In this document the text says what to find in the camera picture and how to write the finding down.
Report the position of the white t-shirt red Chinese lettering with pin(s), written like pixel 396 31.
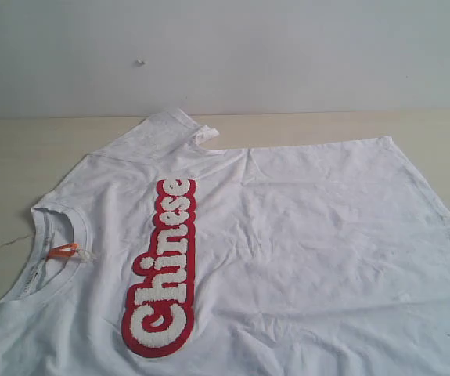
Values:
pixel 329 259

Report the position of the orange ribbon size tag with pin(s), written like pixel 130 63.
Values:
pixel 68 251

